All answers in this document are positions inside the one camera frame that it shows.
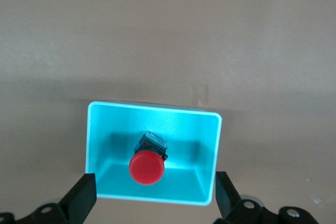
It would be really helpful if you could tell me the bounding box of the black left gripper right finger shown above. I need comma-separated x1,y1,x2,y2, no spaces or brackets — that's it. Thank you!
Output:
214,171,320,224

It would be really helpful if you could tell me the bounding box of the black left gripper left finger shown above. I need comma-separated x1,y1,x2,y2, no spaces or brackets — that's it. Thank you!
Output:
0,173,97,224

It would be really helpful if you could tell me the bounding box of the red push button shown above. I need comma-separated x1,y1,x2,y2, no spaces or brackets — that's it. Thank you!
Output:
128,130,169,186

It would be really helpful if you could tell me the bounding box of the cyan plastic bin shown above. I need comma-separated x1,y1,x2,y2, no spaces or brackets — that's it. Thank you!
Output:
84,100,223,206

